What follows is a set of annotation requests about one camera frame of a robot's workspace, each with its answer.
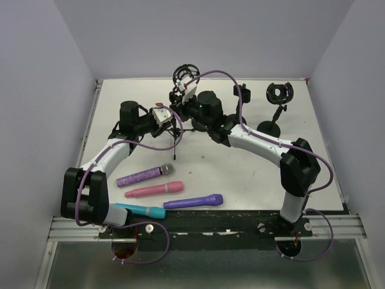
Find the black shock-mount round-base stand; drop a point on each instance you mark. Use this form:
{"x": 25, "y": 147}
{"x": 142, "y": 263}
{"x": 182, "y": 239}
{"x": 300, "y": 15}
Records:
{"x": 280, "y": 95}

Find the black mounting base rail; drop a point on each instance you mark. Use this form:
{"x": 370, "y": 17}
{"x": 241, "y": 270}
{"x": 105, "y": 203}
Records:
{"x": 196, "y": 230}

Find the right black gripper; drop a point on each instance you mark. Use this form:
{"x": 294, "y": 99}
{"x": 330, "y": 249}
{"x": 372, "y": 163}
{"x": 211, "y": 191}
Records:
{"x": 181, "y": 108}

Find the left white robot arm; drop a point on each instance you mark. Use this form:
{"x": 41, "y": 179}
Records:
{"x": 85, "y": 197}

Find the silver purple glitter microphone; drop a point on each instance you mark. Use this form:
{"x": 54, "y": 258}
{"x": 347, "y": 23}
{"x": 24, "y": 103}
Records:
{"x": 163, "y": 170}

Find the aluminium extrusion rail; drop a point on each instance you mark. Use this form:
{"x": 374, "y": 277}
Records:
{"x": 341, "y": 227}

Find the black round-base stand back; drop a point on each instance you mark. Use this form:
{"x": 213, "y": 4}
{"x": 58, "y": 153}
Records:
{"x": 246, "y": 98}

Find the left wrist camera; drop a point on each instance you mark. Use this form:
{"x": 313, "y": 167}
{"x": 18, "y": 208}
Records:
{"x": 161, "y": 114}

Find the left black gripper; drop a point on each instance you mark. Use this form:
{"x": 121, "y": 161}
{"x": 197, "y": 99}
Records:
{"x": 158, "y": 130}

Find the pink microphone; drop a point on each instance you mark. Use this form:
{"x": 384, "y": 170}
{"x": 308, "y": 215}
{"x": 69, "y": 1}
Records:
{"x": 171, "y": 187}

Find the dark purple microphone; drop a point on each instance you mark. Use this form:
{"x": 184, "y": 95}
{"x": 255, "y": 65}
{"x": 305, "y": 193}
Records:
{"x": 211, "y": 200}

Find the teal microphone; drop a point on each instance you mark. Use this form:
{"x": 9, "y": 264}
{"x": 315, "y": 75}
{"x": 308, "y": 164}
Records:
{"x": 152, "y": 212}

